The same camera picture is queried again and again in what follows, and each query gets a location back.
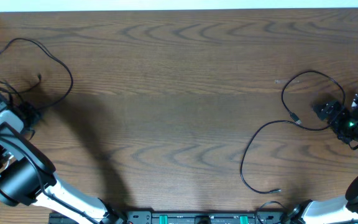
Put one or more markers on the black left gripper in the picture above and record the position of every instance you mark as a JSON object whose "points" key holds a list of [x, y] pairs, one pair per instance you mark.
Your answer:
{"points": [[30, 112]]}

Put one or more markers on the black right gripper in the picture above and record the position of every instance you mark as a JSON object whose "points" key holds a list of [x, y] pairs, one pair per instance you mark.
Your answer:
{"points": [[332, 106]]}

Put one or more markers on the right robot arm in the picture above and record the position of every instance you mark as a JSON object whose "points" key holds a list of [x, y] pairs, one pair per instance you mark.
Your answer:
{"points": [[343, 209]]}

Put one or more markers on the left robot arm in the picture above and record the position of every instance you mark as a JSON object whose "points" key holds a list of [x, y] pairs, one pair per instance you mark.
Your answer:
{"points": [[28, 177]]}

